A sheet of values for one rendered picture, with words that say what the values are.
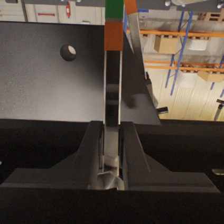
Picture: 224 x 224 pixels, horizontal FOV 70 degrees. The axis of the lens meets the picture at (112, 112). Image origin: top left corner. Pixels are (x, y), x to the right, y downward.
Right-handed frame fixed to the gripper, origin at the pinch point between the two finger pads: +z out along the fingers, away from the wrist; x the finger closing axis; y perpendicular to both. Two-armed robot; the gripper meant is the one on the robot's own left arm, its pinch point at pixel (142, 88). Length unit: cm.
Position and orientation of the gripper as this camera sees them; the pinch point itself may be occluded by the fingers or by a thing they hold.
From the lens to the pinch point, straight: 27.8
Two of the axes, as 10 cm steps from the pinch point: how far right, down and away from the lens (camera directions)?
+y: 9.7, -2.1, -1.5
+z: -2.5, -6.7, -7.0
